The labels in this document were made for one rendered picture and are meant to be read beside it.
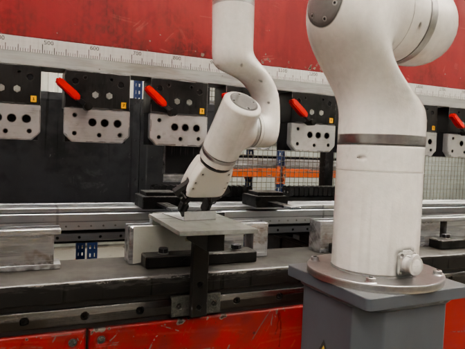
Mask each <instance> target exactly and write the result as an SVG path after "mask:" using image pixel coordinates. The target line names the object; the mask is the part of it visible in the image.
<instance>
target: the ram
mask: <svg viewBox="0 0 465 349"><path fill-rule="evenodd" d="M453 1H454V2H455V5H456V7H457V11H458V16H459V25H458V29H457V34H456V36H455V39H454V41H453V43H452V44H451V45H450V47H449V49H448V50H447V51H446V52H445V53H444V54H443V55H442V56H440V57H438V58H437V59H436V60H434V61H432V62H429V63H427V64H425V65H420V66H399V65H398V67H399V69H400V71H401V72H402V74H403V76H404V78H405V79H406V81H407V82H408V83H412V84H424V85H430V86H436V87H447V88H453V89H464V90H465V0H453ZM308 2H309V0H255V16H254V40H253V51H254V54H255V57H256V58H257V60H258V61H259V62H260V63H261V65H264V66H274V67H281V68H287V69H297V70H304V71H315V72H321V73H323V72H322V69H321V68H320V65H319V63H318V61H317V59H316V57H315V55H314V53H313V51H312V48H311V45H310V42H309V38H308V35H307V25H306V16H307V5H308ZM0 34H6V35H16V36H23V37H34V38H40V39H51V40H57V41H63V42H74V43H80V44H91V45H97V46H108V47H114V48H125V49H131V50H137V51H149V52H155V53H166V54H172V55H183V56H189V57H200V58H206V59H212V0H0ZM0 63H7V64H20V65H28V66H40V67H41V68H42V71H43V72H51V73H63V72H64V71H65V69H70V70H77V71H91V72H98V73H112V74H119V75H130V76H131V80H137V81H146V80H148V79H150V78H161V79H168V80H182V81H190V82H203V83H208V87H211V88H217V87H222V86H225V85H232V86H239V87H245V86H244V85H243V84H242V83H241V82H240V81H239V80H238V79H237V78H235V77H233V76H231V75H229V74H227V73H217V72H211V71H198V70H192V69H180V68H173V67H166V66H154V65H147V64H135V63H128V62H116V61H109V60H97V59H91V58H84V57H71V56H65V55H53V54H46V53H34V52H27V51H15V50H8V49H2V48H0ZM272 79H273V81H274V83H275V86H276V87H277V92H278V94H281V93H288V92H292V91H294V92H302V93H315V94H323V95H330V96H334V93H333V91H332V89H331V87H330V85H329V84H318V83H312V82H300V81H293V80H281V79H274V78H272ZM417 96H418V97H419V99H420V101H421V102H422V104H423V105H435V106H438V108H441V107H456V108H464V109H465V100H464V99H458V98H445V97H439V96H427V95H420V94H417Z"/></svg>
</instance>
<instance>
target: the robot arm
mask: <svg viewBox="0 0 465 349"><path fill-rule="evenodd" d="M254 16H255V0H212V60H213V63H214V65H215V66H216V67H217V68H218V69H219V70H221V71H223V72H225V73H227V74H229V75H231V76H233V77H235V78H237V79H238V80H239V81H240V82H241V83H242V84H243V85H244V86H245V87H246V88H247V90H248V92H249V94H250V96H251V97H250V96H248V95H246V94H244V93H240V92H236V91H231V92H228V93H226V94H225V95H224V96H223V99H222V101H221V104H220V106H219V108H218V110H217V113H216V115H215V118H214V120H213V122H212V124H211V126H210V129H209V131H208V134H207V136H206V139H205V141H204V142H203V145H202V147H201V150H200V154H198V155H196V157H195V158H194V159H193V161H192V162H191V164H190V165H189V167H188V169H187V170H186V172H185V174H184V176H183V178H182V180H181V183H180V184H179V185H178V186H176V187H175V188H173V189H172V190H173V193H174V194H175V195H176V196H177V197H178V198H179V199H180V203H179V205H178V211H179V212H180V214H181V217H184V212H187V210H188V208H189V204H188V203H189V202H190V201H191V200H192V199H193V197H205V198H204V200H203V202H202V204H201V210H202V211H209V210H210V208H211V206H212V205H213V204H216V202H217V200H218V199H221V198H222V197H223V196H224V195H227V194H228V193H229V192H230V189H229V187H228V184H229V181H230V178H231V176H232V173H233V168H234V166H235V164H236V162H237V160H238V158H239V155H240V154H241V152H242V151H243V150H245V149H246V148H248V147H270V146H272V145H274V144H275V142H276V141H277V138H278V136H279V131H280V99H279V95H278V92H277V87H276V86H275V83H274V81H273V79H272V77H271V76H270V74H269V73H268V71H267V70H266V69H265V68H264V67H263V66H262V65H261V63H260V62H259V61H258V60H257V58H256V57H255V54H254V51H253V40H254ZM306 25H307V35H308V38H309V42H310V45H311V48H312V51H313V53H314V55H315V57H316V59H317V61H318V63H319V65H320V68H321V69H322V72H323V73H324V75H325V77H326V79H327V81H328V83H329V85H330V87H331V89H332V91H333V93H334V95H335V97H336V102H337V105H338V143H337V155H336V182H335V196H334V223H333V237H332V251H331V253H330V254H324V255H319V256H311V258H310V259H309V260H308V261H307V271H308V272H309V274H311V275H312V276H313V277H315V278H317V279H319V280H321V281H324V282H326V283H330V284H332V285H337V286H340V287H345V288H349V289H355V290H360V291H364V292H375V293H382V294H425V293H429V292H435V291H437V290H440V289H441V288H443V287H444V285H445V283H446V277H445V275H444V274H443V273H442V270H440V269H436V268H434V267H431V266H429V265H425V264H423V262H422V259H421V258H420V257H419V247H420V235H421V214H422V201H423V180H424V168H425V156H426V148H425V146H426V132H427V117H426V110H425V108H424V105H423V104H422V102H421V101H420V99H419V97H418V96H417V95H416V93H415V92H414V91H413V90H412V88H411V86H410V85H409V84H408V82H407V81H406V79H405V78H404V76H403V74H402V72H401V71H400V69H399V67H398V65H399V66H420V65H425V64H427V63H429V62H432V61H434V60H436V59H437V58H438V57H440V56H442V55H443V54H444V53H445V52H446V51H447V50H448V49H449V47H450V45H451V44H452V43H453V41H454V39H455V36H456V34H457V29H458V25H459V16H458V11H457V7H456V5H455V2H454V1H453V0H309V2H308V5H307V16H306ZM183 190H184V191H183ZM182 191H183V192H182ZM186 196H188V197H186Z"/></svg>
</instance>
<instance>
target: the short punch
mask: <svg viewBox="0 0 465 349"><path fill-rule="evenodd" d="M200 150H201V147H188V146H171V145H164V146H163V182H181V180H182V178H183V176H184V174H185V172H186V170H187V169H188V167H189V165H190V164H191V162H192V161H193V159H194V158H195V157H196V155H198V154H200Z"/></svg>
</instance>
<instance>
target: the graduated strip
mask: <svg viewBox="0 0 465 349"><path fill-rule="evenodd" d="M0 48H2V49H8V50H15V51H27V52H34V53H46V54H53V55H65V56H71V57H84V58H91V59H97V60H109V61H116V62H128V63H135V64H147V65H154V66H166V67H173V68H180V69H192V70H198V71H211V72H217V73H225V72H223V71H221V70H219V69H218V68H217V67H216V66H215V65H214V63H213V60H212V59H206V58H200V57H189V56H183V55H172V54H166V53H155V52H149V51H137V50H131V49H125V48H114V47H108V46H97V45H91V44H80V43H74V42H63V41H57V40H51V39H40V38H34V37H23V36H16V35H6V34H0ZM262 66H263V67H264V68H265V69H266V70H267V71H268V73H269V74H270V76H271V77H272V78H274V79H281V80H293V81H300V82H312V83H318V84H329V83H328V81H327V79H326V77H325V75H324V73H321V72H315V71H304V70H297V69H287V68H281V67H274V66H264V65H262ZM408 84H409V85H410V86H411V88H412V90H413V91H414V92H415V93H416V94H420V95H427V96H439V97H445V98H458V99H464V100H465V90H464V89H453V88H447V87H436V86H430V85H424V84H412V83H408Z"/></svg>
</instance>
